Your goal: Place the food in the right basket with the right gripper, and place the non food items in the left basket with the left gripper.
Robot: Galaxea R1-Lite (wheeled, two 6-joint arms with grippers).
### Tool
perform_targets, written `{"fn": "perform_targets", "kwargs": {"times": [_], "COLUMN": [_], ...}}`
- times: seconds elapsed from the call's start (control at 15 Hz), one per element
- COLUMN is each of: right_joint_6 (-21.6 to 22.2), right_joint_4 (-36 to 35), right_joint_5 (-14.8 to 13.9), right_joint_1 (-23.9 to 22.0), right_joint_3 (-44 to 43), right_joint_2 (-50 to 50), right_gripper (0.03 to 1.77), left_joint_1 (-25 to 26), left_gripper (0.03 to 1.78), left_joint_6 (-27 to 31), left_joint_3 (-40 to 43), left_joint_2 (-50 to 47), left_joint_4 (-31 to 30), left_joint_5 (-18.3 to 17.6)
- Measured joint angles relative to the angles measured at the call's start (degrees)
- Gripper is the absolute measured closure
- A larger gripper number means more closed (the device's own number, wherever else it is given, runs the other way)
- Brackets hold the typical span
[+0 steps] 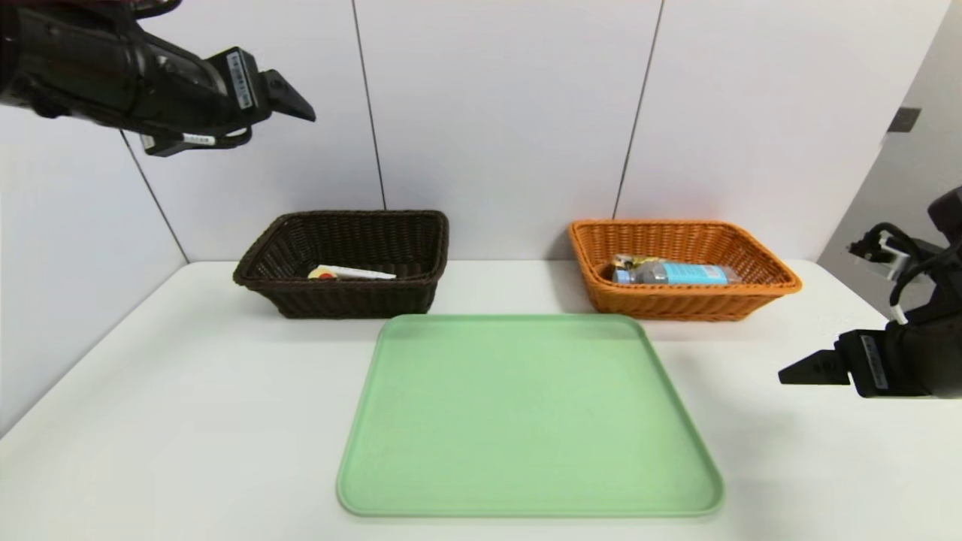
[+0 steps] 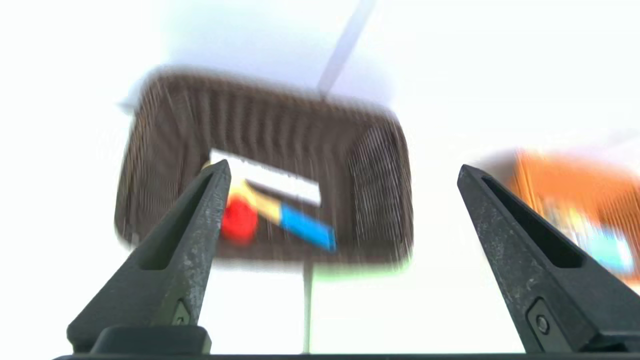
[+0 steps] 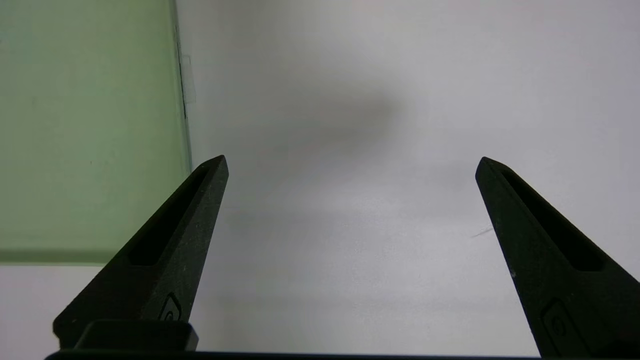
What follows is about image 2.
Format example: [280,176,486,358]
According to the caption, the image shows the orange wicker basket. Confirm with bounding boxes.
[509,149,640,290]

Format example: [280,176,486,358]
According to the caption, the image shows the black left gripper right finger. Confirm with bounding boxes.
[457,164,640,353]

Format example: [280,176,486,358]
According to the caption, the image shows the red rubber duck toy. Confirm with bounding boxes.
[219,195,260,247]

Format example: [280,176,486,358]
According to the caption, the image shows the white marker pen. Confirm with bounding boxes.
[208,148,322,207]

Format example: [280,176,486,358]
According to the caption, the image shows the dark brown wicker basket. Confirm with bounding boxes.
[113,66,416,267]

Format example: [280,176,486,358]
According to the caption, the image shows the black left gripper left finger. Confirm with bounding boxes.
[66,159,232,354]

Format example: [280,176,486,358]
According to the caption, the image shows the yellow spoon with blue handle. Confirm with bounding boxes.
[201,161,337,252]

